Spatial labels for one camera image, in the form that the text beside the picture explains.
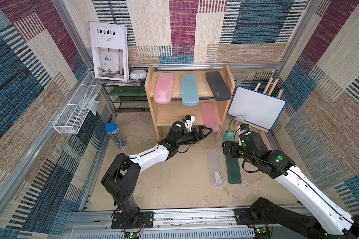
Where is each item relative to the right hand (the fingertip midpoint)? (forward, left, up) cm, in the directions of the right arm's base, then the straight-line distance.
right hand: (230, 143), depth 73 cm
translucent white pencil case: (-3, +4, -24) cm, 24 cm away
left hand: (+7, +10, -1) cm, 12 cm away
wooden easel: (+21, -29, -17) cm, 40 cm away
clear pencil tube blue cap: (+13, +63, -4) cm, 64 cm away
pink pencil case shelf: (+20, +7, -3) cm, 21 cm away
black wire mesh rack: (+49, +65, -18) cm, 83 cm away
